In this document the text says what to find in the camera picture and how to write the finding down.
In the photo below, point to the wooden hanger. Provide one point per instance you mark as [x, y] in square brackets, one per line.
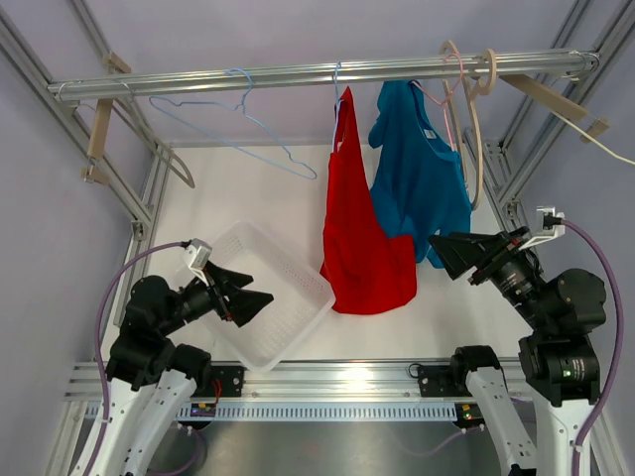
[565, 110]
[98, 135]
[473, 85]

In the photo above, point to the aluminium front rail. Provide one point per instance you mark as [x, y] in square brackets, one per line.
[316, 381]

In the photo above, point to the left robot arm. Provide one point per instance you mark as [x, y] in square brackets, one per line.
[148, 377]

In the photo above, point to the wooden hanger left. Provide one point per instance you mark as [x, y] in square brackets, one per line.
[98, 135]

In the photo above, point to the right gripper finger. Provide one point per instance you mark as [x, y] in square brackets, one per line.
[502, 238]
[459, 252]

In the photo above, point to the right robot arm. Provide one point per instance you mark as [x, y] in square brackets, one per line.
[557, 359]

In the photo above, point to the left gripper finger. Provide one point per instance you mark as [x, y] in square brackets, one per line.
[220, 278]
[243, 305]

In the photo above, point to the blue t shirt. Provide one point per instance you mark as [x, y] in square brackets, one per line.
[418, 189]

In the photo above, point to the blue wire hanger with shirt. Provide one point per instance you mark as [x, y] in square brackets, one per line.
[338, 99]

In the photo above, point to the empty blue wire hanger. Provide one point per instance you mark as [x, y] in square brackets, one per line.
[166, 105]

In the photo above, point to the white plastic basket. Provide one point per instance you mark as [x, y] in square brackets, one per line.
[302, 298]

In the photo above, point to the pink wire hanger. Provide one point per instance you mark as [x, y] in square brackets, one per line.
[452, 126]

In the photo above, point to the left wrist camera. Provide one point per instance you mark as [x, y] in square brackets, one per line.
[195, 257]

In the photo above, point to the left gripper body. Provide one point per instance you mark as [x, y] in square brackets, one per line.
[199, 298]

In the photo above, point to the white slotted cable duct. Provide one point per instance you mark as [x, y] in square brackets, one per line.
[235, 411]

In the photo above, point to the metal hanging rail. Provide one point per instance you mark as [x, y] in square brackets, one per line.
[131, 85]

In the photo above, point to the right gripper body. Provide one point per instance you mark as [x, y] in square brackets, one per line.
[511, 272]

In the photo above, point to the red t shirt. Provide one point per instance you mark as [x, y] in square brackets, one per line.
[369, 272]

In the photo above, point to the wooden hanger far right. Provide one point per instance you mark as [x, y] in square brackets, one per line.
[565, 110]

